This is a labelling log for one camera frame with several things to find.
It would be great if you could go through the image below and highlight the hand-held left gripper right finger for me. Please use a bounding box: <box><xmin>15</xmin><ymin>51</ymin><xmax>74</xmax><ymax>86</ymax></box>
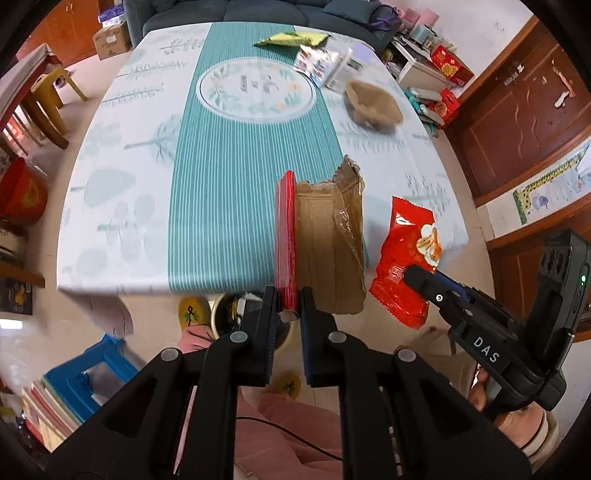
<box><xmin>299</xmin><ymin>286</ymin><xmax>532</xmax><ymax>480</ymax></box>

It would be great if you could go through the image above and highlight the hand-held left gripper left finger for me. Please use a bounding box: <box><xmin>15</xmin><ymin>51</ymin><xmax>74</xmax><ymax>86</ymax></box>
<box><xmin>46</xmin><ymin>285</ymin><xmax>283</xmax><ymax>480</ymax></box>

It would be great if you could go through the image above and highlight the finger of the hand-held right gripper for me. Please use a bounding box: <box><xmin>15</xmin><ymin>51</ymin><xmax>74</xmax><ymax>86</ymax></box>
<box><xmin>434</xmin><ymin>272</ymin><xmax>525</xmax><ymax>326</ymax></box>
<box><xmin>404</xmin><ymin>264</ymin><xmax>497</xmax><ymax>330</ymax></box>

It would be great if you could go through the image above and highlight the yellow round trash bin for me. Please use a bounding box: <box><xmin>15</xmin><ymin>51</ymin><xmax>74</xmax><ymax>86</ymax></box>
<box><xmin>210</xmin><ymin>292</ymin><xmax>296</xmax><ymax>361</ymax></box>

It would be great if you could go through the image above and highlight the red snack packet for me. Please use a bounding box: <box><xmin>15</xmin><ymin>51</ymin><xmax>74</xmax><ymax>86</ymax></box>
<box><xmin>368</xmin><ymin>196</ymin><xmax>445</xmax><ymax>330</ymax></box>

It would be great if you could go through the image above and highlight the brown cardboard piece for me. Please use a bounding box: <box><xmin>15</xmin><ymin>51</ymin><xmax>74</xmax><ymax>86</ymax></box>
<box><xmin>295</xmin><ymin>154</ymin><xmax>369</xmax><ymax>315</ymax></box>

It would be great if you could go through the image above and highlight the person's right forearm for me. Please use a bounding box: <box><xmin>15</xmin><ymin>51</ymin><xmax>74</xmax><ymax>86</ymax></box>
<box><xmin>517</xmin><ymin>408</ymin><xmax>561</xmax><ymax>472</ymax></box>

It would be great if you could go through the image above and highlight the person's right hand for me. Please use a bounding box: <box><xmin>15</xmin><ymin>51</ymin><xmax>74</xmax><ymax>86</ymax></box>
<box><xmin>467</xmin><ymin>367</ymin><xmax>546</xmax><ymax>448</ymax></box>

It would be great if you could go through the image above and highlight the yellow slipper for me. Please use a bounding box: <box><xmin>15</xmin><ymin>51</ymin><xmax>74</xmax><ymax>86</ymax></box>
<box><xmin>178</xmin><ymin>296</ymin><xmax>212</xmax><ymax>329</ymax></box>
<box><xmin>270</xmin><ymin>374</ymin><xmax>302</xmax><ymax>398</ymax></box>

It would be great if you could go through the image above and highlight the person's right leg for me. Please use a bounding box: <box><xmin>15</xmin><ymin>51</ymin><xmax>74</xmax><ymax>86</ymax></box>
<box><xmin>235</xmin><ymin>388</ymin><xmax>345</xmax><ymax>480</ymax></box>

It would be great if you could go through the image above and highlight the table with teal tablecloth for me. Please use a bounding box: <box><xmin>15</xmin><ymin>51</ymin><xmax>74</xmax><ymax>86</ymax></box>
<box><xmin>56</xmin><ymin>21</ymin><xmax>469</xmax><ymax>340</ymax></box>

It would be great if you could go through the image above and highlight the brown wooden door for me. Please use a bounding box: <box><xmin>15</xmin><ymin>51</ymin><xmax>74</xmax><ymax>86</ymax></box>
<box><xmin>445</xmin><ymin>16</ymin><xmax>591</xmax><ymax>206</ymax></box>

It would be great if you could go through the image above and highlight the teal stepper machine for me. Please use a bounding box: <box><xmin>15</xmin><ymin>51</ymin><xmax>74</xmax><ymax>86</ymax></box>
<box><xmin>404</xmin><ymin>88</ymin><xmax>444</xmax><ymax>127</ymax></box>

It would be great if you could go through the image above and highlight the small red gift box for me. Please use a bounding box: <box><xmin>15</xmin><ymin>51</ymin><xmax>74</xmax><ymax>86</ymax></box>
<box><xmin>427</xmin><ymin>88</ymin><xmax>460</xmax><ymax>123</ymax></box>

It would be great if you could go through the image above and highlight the brown paper bag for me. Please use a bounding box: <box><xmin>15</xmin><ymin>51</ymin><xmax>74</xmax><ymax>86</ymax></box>
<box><xmin>344</xmin><ymin>79</ymin><xmax>404</xmax><ymax>133</ymax></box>

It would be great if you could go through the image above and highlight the blue plastic stool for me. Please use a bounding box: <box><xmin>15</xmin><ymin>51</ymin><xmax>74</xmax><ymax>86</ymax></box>
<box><xmin>44</xmin><ymin>333</ymin><xmax>139</xmax><ymax>423</ymax></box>

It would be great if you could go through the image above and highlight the white low cabinet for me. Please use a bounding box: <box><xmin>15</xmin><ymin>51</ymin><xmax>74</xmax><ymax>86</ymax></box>
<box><xmin>397</xmin><ymin>44</ymin><xmax>446</xmax><ymax>90</ymax></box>

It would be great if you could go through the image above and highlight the wide red gift box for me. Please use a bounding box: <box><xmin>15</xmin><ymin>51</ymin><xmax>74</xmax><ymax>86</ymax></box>
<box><xmin>431</xmin><ymin>45</ymin><xmax>475</xmax><ymax>88</ymax></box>

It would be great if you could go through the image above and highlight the stack of books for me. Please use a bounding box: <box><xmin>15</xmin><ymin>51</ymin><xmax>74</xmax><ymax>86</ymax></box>
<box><xmin>21</xmin><ymin>374</ymin><xmax>86</xmax><ymax>453</ymax></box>

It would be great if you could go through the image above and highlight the white purple box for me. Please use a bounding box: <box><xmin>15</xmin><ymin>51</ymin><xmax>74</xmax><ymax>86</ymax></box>
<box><xmin>323</xmin><ymin>46</ymin><xmax>375</xmax><ymax>90</ymax></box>

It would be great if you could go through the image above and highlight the white blue printed packet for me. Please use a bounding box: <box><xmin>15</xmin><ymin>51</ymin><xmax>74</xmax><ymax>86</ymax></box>
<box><xmin>293</xmin><ymin>44</ymin><xmax>345</xmax><ymax>84</ymax></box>

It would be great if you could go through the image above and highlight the mint green appliance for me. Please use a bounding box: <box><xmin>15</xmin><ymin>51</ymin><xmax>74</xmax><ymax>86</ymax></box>
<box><xmin>411</xmin><ymin>23</ymin><xmax>439</xmax><ymax>44</ymax></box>

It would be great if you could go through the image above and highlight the dark printed panel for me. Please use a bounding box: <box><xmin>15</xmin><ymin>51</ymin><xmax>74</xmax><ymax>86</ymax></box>
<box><xmin>0</xmin><ymin>277</ymin><xmax>34</xmax><ymax>316</ymax></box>

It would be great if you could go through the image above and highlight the wooden shelf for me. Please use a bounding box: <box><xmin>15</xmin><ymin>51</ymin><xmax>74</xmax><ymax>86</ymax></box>
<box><xmin>0</xmin><ymin>217</ymin><xmax>47</xmax><ymax>289</ymax></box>

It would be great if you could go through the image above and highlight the pink gift bag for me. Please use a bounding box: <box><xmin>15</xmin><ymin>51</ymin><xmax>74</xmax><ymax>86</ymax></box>
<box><xmin>399</xmin><ymin>7</ymin><xmax>437</xmax><ymax>28</ymax></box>

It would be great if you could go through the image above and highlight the purple bag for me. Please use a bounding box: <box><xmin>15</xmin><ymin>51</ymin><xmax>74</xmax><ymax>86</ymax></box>
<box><xmin>369</xmin><ymin>2</ymin><xmax>402</xmax><ymax>33</ymax></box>

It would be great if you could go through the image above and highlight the yellow green snack packet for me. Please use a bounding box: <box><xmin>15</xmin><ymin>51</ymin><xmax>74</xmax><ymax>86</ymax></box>
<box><xmin>253</xmin><ymin>31</ymin><xmax>329</xmax><ymax>49</ymax></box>

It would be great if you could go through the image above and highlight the red bucket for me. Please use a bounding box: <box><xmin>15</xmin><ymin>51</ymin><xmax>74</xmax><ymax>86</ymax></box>
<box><xmin>0</xmin><ymin>157</ymin><xmax>49</xmax><ymax>225</ymax></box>

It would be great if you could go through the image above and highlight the dark teal cushion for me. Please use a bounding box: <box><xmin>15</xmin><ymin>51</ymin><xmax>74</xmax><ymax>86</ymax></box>
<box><xmin>323</xmin><ymin>0</ymin><xmax>370</xmax><ymax>14</ymax></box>

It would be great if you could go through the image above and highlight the dark teal sofa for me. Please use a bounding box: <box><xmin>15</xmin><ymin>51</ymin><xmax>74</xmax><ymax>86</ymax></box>
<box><xmin>124</xmin><ymin>0</ymin><xmax>402</xmax><ymax>49</ymax></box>

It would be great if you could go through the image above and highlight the yellow plastic stool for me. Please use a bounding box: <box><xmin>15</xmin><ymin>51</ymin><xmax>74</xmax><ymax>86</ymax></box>
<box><xmin>30</xmin><ymin>69</ymin><xmax>88</xmax><ymax>137</ymax></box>

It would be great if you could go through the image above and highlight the cardboard box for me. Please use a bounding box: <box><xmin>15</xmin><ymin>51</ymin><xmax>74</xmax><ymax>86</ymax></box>
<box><xmin>92</xmin><ymin>21</ymin><xmax>132</xmax><ymax>61</ymax></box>

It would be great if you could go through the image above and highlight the wooden side table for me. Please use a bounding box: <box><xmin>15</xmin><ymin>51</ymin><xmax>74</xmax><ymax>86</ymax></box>
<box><xmin>0</xmin><ymin>44</ymin><xmax>70</xmax><ymax>148</ymax></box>

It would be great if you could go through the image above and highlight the blue printed box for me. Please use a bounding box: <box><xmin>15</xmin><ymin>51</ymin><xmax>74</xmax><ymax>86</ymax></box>
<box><xmin>98</xmin><ymin>6</ymin><xmax>127</xmax><ymax>26</ymax></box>

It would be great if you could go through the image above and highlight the wooden cabinet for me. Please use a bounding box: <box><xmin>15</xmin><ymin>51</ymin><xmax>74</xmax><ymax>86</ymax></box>
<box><xmin>18</xmin><ymin>0</ymin><xmax>100</xmax><ymax>68</ymax></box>

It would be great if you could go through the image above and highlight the black cable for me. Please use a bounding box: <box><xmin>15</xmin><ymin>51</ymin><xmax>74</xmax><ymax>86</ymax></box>
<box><xmin>235</xmin><ymin>416</ymin><xmax>345</xmax><ymax>462</ymax></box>

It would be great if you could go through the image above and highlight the printed wall chart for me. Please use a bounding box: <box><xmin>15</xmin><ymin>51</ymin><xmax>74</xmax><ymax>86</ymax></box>
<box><xmin>512</xmin><ymin>143</ymin><xmax>591</xmax><ymax>225</ymax></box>

